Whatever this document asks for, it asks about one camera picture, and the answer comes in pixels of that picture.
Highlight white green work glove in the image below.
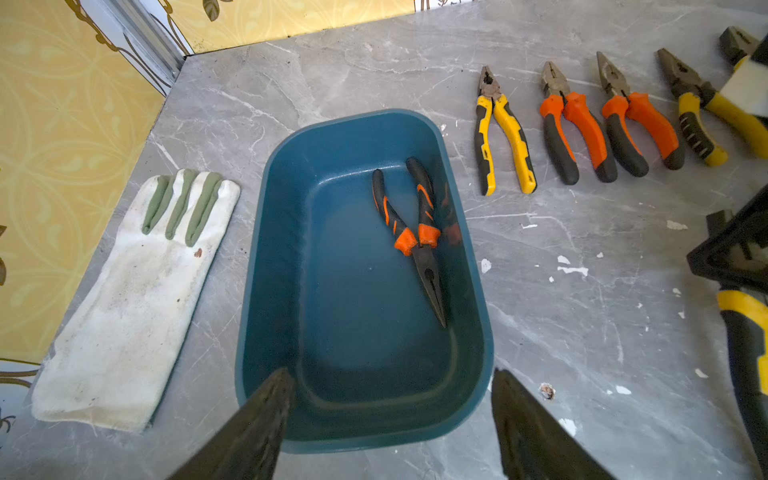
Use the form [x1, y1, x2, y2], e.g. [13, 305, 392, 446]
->
[31, 169, 240, 432]

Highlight orange black upside-down long-nose pliers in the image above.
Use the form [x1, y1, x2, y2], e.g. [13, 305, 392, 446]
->
[372, 157, 447, 328]

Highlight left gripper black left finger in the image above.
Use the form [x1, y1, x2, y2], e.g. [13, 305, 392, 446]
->
[171, 367, 295, 479]

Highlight teal storage box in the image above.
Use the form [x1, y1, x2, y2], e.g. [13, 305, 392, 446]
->
[235, 109, 493, 454]

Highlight yellow black deli pliers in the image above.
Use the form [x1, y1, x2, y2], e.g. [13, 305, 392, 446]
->
[717, 289, 767, 479]

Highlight orange black needle pliers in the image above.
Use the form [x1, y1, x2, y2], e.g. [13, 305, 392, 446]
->
[538, 60, 619, 187]

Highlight yellow black long-nose pliers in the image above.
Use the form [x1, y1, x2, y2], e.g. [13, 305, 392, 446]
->
[657, 48, 767, 166]

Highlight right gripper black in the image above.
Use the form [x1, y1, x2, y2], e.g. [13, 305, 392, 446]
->
[687, 186, 767, 294]

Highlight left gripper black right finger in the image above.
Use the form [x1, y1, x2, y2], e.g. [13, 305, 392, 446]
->
[491, 369, 613, 479]

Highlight yellow black combination pliers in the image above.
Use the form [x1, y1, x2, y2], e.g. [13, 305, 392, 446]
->
[719, 26, 761, 71]

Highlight yellow black large pliers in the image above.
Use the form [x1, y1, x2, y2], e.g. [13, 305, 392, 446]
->
[473, 64, 539, 198]

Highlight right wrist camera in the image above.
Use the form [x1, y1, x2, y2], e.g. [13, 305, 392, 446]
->
[721, 37, 767, 123]

